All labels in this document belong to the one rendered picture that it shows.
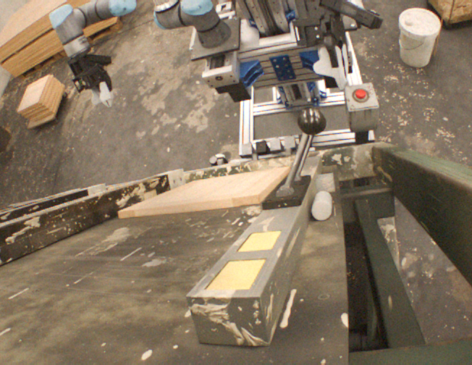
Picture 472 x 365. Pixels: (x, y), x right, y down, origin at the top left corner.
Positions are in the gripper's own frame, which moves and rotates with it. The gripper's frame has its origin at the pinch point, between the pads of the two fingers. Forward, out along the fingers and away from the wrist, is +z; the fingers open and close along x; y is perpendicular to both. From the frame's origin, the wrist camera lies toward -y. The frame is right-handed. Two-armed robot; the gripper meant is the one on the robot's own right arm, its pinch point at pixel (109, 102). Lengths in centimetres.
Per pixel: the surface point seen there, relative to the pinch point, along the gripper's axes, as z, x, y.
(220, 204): 18, 42, 32
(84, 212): 11.1, 9.4, 39.3
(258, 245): -5, 60, 61
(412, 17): 30, 138, -150
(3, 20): -129, -490, -374
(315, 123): -5, 65, 43
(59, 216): 5.9, 9.6, 45.7
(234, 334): -7, 61, 71
